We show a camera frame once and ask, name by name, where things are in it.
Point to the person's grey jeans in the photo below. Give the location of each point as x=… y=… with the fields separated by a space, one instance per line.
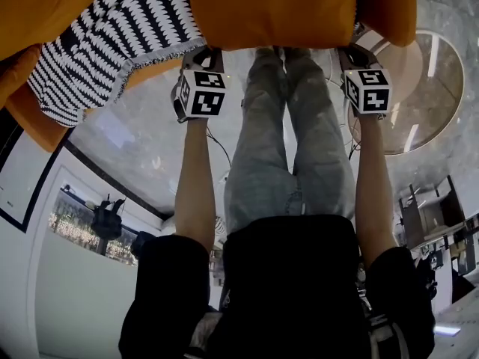
x=262 y=144

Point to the glass wall window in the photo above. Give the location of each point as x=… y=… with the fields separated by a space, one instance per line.
x=71 y=223

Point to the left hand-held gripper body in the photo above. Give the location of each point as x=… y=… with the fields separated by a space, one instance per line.
x=204 y=95

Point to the dark wooden chairs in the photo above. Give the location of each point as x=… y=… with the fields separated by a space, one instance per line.
x=415 y=215

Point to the round glass coffee table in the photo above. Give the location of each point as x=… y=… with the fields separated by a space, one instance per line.
x=423 y=99

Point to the person's left forearm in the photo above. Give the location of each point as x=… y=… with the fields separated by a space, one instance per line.
x=194 y=185

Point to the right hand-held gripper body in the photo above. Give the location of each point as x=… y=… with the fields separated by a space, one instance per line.
x=370 y=92

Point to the person's black t-shirt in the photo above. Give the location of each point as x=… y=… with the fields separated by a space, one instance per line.
x=292 y=282

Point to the black white striped blanket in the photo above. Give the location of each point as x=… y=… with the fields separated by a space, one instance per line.
x=123 y=24

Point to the black backpack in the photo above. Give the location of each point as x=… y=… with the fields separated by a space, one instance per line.
x=106 y=221

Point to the large orange cushion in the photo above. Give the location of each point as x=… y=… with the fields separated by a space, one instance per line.
x=280 y=9

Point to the orange sofa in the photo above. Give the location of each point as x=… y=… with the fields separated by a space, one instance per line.
x=37 y=133

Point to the person's right forearm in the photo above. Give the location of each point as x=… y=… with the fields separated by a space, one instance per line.
x=374 y=193

